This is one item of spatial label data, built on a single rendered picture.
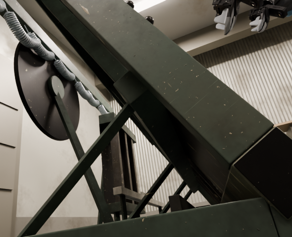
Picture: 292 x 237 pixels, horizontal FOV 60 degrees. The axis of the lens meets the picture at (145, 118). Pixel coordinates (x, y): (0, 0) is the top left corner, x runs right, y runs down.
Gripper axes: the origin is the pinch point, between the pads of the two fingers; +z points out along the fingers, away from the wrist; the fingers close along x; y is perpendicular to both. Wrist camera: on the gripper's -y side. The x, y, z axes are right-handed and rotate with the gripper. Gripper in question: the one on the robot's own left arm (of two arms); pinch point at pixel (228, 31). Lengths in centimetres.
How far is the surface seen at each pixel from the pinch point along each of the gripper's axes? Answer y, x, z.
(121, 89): 14.1, 27.7, 37.0
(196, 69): -4.6, 30.4, 31.4
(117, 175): 92, -111, 61
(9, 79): 261, -95, -2
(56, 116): 122, -53, 34
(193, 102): -6, 31, 39
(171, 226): -9, 32, 62
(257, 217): -21, 30, 56
